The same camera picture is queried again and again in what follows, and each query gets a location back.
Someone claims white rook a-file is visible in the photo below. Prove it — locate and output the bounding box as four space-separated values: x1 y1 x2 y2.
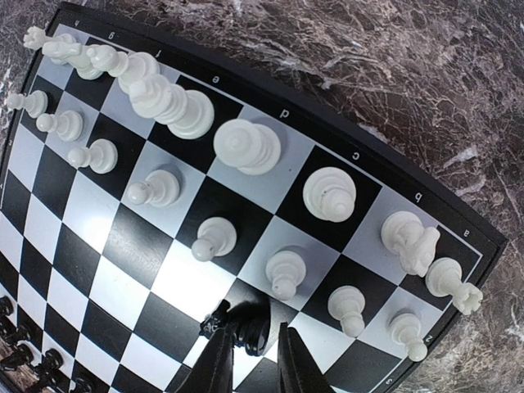
425 257 483 315

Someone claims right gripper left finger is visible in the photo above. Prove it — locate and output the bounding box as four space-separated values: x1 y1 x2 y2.
176 328 233 393

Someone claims black white chessboard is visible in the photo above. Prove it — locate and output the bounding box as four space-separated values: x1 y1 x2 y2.
1 3 507 392

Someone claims black piece pile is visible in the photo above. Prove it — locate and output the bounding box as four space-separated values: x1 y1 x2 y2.
199 299 271 356

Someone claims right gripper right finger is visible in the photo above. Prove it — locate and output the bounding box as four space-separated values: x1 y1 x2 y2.
278 323 334 393

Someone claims white king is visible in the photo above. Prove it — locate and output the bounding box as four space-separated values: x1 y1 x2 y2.
129 74 215 140

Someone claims white pawn a-file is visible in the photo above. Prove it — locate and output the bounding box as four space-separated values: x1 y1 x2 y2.
388 313 427 362

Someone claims white pawn c-file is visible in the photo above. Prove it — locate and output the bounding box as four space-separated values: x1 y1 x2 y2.
265 251 306 301

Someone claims white rook h-file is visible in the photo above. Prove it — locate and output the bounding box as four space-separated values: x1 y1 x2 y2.
23 26 48 51

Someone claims white pawn b-file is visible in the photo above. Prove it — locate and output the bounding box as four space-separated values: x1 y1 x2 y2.
327 286 365 337

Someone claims white bishop c-file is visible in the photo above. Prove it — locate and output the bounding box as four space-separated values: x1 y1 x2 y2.
302 167 356 223

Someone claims white bishop f-file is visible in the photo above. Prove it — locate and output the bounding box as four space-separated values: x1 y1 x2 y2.
86 45 160 94

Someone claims white knight b-file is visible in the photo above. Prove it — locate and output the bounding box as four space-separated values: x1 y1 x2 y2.
381 211 440 278

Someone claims white pawn d-file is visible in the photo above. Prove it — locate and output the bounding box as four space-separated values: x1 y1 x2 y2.
191 217 237 262

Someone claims white queen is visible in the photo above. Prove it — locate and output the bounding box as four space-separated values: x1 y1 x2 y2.
213 119 282 175

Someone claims white knight g-file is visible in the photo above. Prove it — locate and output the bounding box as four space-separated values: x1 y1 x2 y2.
42 34 102 80

